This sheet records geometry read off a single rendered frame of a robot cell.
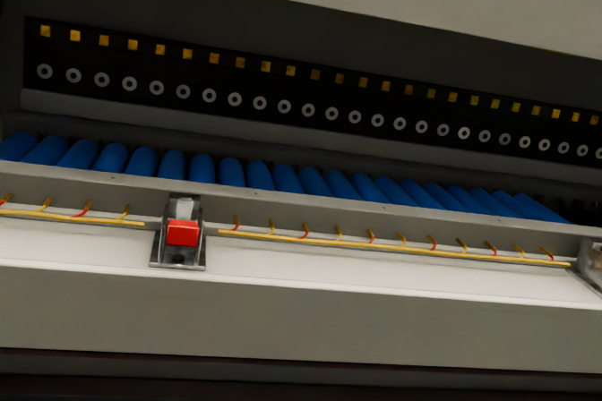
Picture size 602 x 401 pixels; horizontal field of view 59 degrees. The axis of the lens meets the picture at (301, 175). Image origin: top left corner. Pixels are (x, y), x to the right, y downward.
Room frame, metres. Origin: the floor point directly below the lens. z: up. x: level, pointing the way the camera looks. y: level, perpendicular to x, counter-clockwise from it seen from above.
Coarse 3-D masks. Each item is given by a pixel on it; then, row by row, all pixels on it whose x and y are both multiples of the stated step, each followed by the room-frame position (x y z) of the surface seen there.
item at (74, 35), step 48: (48, 48) 0.39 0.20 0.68; (96, 48) 0.40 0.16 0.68; (144, 48) 0.40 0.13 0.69; (192, 48) 0.41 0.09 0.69; (96, 96) 0.41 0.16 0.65; (144, 96) 0.42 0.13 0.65; (192, 96) 0.42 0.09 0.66; (288, 96) 0.44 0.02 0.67; (336, 96) 0.44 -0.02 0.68; (384, 96) 0.45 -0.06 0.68; (432, 96) 0.45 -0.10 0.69; (480, 96) 0.46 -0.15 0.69; (432, 144) 0.47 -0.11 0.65; (480, 144) 0.48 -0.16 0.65; (576, 144) 0.50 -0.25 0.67
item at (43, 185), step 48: (0, 192) 0.29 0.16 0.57; (48, 192) 0.29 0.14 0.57; (96, 192) 0.30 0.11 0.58; (144, 192) 0.30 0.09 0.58; (192, 192) 0.31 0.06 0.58; (240, 192) 0.32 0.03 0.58; (288, 192) 0.33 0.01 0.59; (288, 240) 0.31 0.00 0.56; (336, 240) 0.31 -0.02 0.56; (432, 240) 0.34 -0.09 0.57; (480, 240) 0.35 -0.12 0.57; (528, 240) 0.36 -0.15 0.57; (576, 240) 0.36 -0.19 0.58
